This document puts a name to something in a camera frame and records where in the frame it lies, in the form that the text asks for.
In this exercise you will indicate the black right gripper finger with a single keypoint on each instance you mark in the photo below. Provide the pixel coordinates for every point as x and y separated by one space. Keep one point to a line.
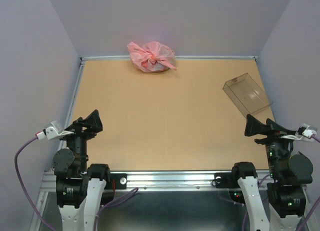
254 127
276 127

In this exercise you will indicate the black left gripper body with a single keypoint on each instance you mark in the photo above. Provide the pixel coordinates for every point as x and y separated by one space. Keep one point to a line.
79 139

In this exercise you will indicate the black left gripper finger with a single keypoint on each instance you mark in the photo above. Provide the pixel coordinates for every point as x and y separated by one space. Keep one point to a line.
79 124
94 122

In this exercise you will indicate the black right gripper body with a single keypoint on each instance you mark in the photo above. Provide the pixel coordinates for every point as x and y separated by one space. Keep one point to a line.
276 145

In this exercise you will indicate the pink plastic bag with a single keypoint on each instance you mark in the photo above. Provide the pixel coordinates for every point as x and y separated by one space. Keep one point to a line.
152 57

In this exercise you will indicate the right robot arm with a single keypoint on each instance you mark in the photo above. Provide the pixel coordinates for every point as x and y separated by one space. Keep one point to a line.
290 172

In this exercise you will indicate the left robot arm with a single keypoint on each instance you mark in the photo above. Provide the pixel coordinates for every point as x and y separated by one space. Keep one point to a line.
79 187

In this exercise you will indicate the clear plastic container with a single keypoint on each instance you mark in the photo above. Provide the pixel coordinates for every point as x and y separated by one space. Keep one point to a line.
247 95

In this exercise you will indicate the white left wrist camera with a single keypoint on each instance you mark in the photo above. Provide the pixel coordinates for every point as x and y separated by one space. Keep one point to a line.
53 131

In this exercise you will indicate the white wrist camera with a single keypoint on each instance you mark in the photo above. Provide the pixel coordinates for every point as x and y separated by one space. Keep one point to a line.
53 131
305 133

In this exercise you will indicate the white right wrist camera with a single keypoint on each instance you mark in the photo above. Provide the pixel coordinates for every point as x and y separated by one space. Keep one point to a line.
305 133

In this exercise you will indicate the aluminium front rail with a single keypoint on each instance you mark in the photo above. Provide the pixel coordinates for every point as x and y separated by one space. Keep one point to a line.
166 181

